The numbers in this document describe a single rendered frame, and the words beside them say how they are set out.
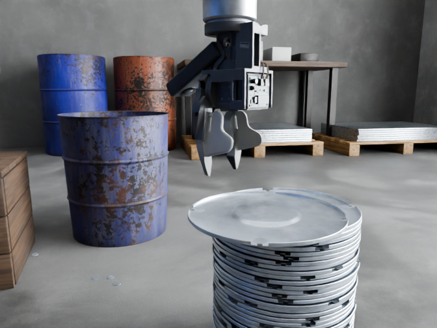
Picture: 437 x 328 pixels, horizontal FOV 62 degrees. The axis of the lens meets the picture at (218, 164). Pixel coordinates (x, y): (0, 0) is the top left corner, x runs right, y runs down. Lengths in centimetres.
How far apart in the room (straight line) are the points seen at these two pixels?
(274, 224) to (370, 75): 436
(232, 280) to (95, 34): 366
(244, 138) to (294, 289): 27
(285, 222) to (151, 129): 82
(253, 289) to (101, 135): 83
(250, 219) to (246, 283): 11
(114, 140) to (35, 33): 301
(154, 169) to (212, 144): 90
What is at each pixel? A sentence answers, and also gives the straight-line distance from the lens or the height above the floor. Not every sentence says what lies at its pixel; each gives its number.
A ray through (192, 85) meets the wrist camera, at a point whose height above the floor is 57.
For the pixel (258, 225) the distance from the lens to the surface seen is 63.
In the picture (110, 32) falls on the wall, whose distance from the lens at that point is 414.
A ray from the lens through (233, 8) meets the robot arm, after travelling 51.
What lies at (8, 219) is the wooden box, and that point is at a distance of 122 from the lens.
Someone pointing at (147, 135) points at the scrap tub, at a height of 41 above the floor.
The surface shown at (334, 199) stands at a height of 33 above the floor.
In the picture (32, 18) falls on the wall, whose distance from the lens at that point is 427.
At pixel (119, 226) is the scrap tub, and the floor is 8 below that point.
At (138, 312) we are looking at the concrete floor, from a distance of 105.
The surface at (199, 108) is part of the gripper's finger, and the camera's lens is 51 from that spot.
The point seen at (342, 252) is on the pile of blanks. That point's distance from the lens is 68.
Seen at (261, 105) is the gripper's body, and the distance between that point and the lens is 52.
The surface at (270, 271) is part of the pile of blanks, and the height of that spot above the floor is 27.
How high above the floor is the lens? 56
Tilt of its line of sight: 11 degrees down
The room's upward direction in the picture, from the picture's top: straight up
